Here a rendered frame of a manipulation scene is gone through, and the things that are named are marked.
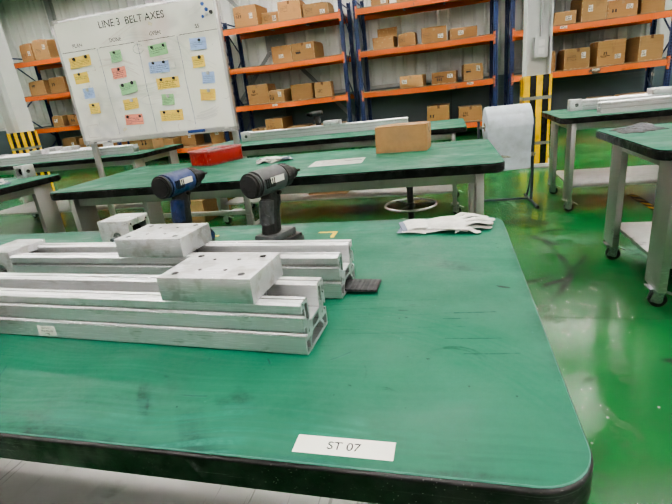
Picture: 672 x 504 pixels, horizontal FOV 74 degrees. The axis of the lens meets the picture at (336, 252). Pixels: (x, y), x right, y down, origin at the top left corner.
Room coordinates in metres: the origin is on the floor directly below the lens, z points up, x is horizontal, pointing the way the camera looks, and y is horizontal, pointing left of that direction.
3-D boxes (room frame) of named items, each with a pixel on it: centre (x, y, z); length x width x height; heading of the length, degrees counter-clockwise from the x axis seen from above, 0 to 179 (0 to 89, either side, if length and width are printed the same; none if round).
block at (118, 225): (1.25, 0.60, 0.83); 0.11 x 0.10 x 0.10; 163
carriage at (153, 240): (0.93, 0.36, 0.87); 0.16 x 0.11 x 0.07; 72
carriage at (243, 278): (0.67, 0.19, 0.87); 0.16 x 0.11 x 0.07; 72
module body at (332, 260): (0.93, 0.36, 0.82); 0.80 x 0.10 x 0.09; 72
